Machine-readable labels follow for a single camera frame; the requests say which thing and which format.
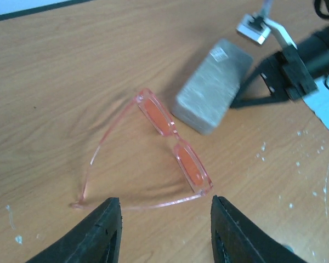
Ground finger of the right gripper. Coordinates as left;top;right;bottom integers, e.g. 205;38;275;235
230;59;289;108

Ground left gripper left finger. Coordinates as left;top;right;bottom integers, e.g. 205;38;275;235
28;197;122;263

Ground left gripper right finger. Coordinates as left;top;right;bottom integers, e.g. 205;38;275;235
211;195;304;263

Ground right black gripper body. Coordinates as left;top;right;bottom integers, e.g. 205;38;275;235
260;19;329;101

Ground blue cleaning cloth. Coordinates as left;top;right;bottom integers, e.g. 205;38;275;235
303;77;329;130

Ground grey green-lined glasses case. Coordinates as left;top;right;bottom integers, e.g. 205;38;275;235
171;38;253;135

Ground far red transparent glasses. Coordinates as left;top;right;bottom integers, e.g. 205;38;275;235
71;89;213;210

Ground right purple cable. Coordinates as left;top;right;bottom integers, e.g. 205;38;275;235
260;0;274;17

